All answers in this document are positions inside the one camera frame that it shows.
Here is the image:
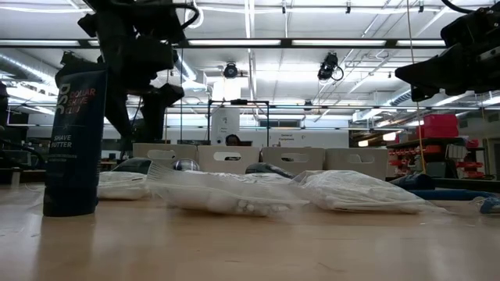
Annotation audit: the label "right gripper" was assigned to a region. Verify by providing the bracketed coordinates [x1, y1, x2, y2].
[395, 5, 500, 103]

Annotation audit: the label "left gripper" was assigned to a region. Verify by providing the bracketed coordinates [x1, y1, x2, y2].
[95, 35, 185, 141]

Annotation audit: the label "dark grey travel deodorant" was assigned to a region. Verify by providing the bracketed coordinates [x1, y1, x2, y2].
[245, 162, 295, 180]
[171, 158, 201, 173]

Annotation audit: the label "clear vanity pack bag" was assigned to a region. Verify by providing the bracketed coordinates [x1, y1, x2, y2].
[218, 171, 300, 187]
[145, 161, 312, 219]
[96, 170, 153, 201]
[289, 169, 448, 215]

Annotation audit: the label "navy shave butter tube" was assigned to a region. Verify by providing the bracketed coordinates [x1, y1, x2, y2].
[389, 173, 437, 191]
[42, 61, 109, 218]

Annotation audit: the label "blue disposable razor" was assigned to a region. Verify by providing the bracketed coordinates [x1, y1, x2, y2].
[409, 188, 500, 215]

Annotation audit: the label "red plastic bin stack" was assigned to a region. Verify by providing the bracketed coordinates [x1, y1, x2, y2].
[415, 113, 460, 140]

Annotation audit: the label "shelf with red bins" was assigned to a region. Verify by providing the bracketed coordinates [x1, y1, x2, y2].
[386, 136, 488, 181]

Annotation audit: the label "black ceiling spotlights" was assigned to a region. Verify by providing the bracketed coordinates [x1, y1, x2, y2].
[59, 50, 98, 75]

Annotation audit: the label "black overhead light bar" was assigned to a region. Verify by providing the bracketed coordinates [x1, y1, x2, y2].
[0, 37, 448, 49]

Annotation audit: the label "yellow hanging cable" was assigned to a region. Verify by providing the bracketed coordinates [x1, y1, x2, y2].
[405, 0, 427, 175]

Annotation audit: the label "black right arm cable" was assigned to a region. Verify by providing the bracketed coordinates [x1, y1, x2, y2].
[440, 0, 472, 16]

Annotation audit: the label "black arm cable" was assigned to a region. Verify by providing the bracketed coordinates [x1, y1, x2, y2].
[440, 0, 472, 16]
[180, 2, 202, 31]

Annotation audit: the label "black overhead camera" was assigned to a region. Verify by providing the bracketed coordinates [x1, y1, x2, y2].
[222, 62, 240, 80]

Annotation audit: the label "black rectangular frame stand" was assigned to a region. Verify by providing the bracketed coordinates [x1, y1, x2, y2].
[206, 98, 271, 148]

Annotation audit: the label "black hanging ceiling camera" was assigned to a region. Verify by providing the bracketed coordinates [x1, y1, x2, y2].
[316, 52, 345, 84]

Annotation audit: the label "black aluminium rig frame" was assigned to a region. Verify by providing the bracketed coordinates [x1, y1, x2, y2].
[0, 168, 500, 193]

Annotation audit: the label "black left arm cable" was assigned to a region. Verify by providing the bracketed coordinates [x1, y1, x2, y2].
[180, 2, 202, 31]

